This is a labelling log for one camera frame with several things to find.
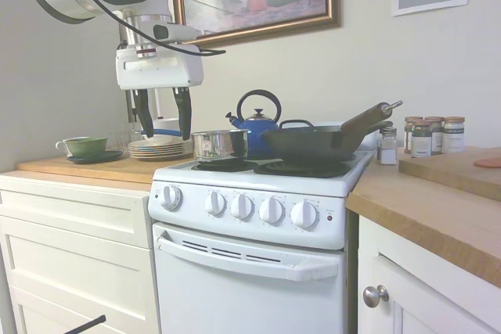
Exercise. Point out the clear drinking glass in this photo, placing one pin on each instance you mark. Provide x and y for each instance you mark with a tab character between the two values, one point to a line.
125	136

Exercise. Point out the thick wooden cutting board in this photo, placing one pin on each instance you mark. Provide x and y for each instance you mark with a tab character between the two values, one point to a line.
450	173

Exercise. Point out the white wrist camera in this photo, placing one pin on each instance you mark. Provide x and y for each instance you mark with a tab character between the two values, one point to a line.
172	31

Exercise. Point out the dark green saucer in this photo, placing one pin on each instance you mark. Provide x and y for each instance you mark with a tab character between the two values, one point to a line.
105	157

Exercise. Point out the black stove burner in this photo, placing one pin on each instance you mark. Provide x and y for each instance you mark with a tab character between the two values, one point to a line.
305	169
223	166

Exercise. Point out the large white oven knob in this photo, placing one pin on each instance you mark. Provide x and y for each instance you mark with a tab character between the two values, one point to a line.
171	197

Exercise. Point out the green cup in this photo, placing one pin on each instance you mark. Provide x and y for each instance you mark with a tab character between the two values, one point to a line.
88	145

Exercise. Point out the white cabinet with knob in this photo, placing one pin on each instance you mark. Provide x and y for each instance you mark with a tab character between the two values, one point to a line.
430	302

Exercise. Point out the white bowl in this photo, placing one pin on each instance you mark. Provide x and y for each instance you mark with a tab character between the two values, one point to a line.
162	139

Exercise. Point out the grey stand pole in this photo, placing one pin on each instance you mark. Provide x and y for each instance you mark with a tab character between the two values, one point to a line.
130	111

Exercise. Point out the white burner knob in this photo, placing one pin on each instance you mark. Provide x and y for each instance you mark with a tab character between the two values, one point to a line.
272	210
215	203
242	207
304	214

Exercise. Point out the wooden butcher block board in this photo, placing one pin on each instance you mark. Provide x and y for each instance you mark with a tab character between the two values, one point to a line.
98	169

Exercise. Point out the stack of gold-rimmed plates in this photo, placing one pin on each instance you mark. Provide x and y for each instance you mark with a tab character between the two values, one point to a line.
160	151

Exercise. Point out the small orange pink item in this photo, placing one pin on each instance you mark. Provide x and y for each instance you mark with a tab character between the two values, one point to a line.
489	162

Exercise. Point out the white electric stove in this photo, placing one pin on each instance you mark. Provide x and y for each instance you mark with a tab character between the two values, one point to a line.
242	295

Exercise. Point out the glass salt shaker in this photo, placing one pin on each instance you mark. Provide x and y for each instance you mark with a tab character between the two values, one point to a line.
386	150

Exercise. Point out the glass spice jar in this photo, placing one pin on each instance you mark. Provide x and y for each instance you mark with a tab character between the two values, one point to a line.
421	140
454	136
408	134
436	134

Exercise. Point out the black rod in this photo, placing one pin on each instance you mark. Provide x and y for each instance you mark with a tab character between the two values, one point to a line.
74	325

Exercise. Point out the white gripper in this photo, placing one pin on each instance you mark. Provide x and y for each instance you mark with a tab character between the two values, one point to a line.
156	70

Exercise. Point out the silver cabinet knob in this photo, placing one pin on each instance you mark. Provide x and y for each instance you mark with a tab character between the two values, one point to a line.
373	295

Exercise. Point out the white drawer cabinet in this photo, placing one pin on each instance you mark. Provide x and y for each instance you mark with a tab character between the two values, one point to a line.
78	252

